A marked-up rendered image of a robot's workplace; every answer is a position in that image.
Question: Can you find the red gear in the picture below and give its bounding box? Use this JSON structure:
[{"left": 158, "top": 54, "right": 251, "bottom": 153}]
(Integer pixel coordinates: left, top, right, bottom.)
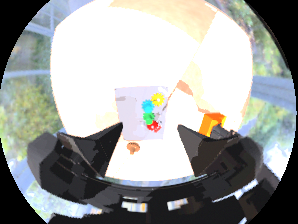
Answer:
[{"left": 146, "top": 120, "right": 158, "bottom": 131}]

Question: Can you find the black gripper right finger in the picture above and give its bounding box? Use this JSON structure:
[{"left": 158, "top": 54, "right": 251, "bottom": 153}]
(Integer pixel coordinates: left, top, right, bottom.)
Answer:
[{"left": 177, "top": 124, "right": 239, "bottom": 177}]

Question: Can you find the cyan gear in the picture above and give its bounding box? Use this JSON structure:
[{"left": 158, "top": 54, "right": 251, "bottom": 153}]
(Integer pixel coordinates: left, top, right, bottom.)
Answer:
[{"left": 141, "top": 99, "right": 156, "bottom": 113}]

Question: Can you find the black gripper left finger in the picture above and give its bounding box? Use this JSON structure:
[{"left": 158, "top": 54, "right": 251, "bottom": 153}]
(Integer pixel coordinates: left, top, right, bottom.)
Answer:
[{"left": 56, "top": 121, "right": 124, "bottom": 179}]

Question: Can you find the green gear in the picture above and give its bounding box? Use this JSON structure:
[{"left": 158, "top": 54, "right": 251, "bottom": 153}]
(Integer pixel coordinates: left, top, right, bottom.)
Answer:
[{"left": 142, "top": 112, "right": 156, "bottom": 125}]

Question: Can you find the tan toothed gear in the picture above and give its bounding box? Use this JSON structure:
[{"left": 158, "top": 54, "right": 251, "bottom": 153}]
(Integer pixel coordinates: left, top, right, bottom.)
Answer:
[{"left": 126, "top": 141, "right": 140, "bottom": 156}]

